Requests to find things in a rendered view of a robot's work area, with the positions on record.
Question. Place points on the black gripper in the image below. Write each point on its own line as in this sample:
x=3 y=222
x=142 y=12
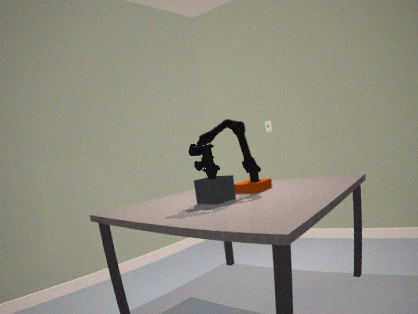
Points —
x=209 y=166

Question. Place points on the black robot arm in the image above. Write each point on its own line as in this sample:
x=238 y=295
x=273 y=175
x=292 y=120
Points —
x=238 y=128

